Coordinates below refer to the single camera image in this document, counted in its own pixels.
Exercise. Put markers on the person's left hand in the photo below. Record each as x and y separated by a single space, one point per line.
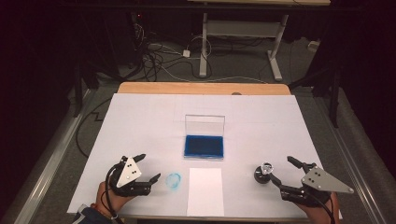
104 199

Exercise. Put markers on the white metal desk frame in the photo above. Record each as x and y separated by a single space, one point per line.
239 28

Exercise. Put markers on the black metal stand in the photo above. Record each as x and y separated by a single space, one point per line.
334 93
77 93

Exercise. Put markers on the large white paper cover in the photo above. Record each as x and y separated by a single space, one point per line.
140 130

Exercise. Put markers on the white floor socket box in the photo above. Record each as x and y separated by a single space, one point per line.
313 45

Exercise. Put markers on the blue ink pad box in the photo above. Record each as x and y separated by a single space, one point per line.
204 146

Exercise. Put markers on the person's right hand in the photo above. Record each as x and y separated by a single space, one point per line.
314 213

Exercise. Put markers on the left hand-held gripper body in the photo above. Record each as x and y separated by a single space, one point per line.
129 174

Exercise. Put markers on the black round stamp cap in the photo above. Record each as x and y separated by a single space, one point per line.
260 178

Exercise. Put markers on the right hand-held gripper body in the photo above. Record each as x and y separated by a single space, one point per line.
320 181

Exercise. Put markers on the small white paper sheet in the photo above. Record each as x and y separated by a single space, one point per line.
205 193

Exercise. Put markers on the white power adapter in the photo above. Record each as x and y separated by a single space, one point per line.
186 53

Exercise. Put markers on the silver aluminium rail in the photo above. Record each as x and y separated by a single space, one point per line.
351 161
53 161

